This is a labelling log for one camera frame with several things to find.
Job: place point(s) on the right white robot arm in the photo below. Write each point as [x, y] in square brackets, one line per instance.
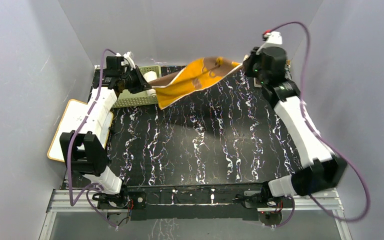
[322, 168]

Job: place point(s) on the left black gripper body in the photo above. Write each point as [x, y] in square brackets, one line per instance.
[131, 82]

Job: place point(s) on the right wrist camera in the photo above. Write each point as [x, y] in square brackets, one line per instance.
[271, 39]

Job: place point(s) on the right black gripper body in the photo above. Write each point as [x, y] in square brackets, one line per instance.
[253, 68]

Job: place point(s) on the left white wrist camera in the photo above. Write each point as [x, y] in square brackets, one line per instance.
[126, 60]

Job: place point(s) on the yellow brown cloth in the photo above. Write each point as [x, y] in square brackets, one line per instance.
[198, 75]

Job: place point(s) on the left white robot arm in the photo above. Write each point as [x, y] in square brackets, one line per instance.
[82, 150]

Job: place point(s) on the aluminium frame rail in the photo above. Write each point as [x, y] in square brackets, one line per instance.
[144, 198]

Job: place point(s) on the green plastic basket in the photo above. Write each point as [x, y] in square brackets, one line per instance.
[148, 97]

